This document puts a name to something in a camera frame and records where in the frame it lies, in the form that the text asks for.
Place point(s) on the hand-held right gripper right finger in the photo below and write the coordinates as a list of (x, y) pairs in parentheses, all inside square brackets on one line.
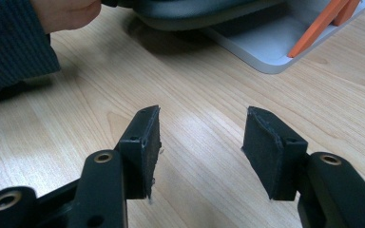
[(275, 158)]

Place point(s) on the black slipper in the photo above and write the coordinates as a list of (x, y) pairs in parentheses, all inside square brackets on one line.
[(202, 12)]

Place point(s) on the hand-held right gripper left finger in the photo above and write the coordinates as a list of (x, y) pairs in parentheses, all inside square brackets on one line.
[(141, 148)]

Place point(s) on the white two-tier shoe rack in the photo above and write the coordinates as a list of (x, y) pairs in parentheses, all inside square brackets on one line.
[(266, 47)]

